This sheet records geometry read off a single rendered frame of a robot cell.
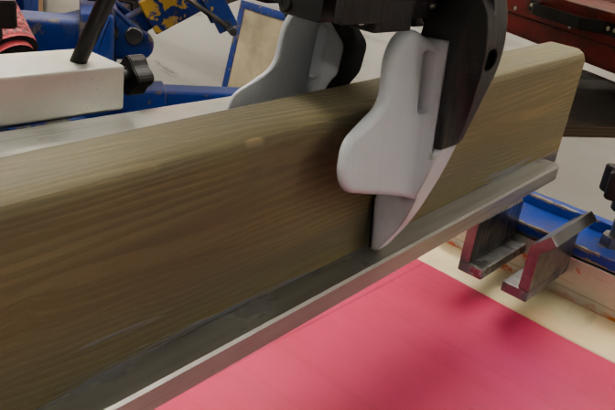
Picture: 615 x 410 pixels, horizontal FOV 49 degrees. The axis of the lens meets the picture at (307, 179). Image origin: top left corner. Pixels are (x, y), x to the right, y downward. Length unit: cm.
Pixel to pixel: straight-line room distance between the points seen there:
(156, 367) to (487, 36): 15
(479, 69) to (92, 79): 34
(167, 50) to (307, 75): 351
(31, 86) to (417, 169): 31
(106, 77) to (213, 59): 296
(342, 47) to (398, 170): 6
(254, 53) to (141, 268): 295
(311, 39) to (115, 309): 14
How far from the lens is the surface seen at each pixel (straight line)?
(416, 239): 31
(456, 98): 25
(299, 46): 28
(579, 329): 53
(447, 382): 43
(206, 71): 354
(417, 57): 25
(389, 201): 27
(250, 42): 317
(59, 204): 18
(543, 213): 58
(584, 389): 47
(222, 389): 39
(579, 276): 55
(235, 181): 21
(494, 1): 25
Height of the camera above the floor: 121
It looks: 23 degrees down
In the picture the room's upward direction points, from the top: 8 degrees clockwise
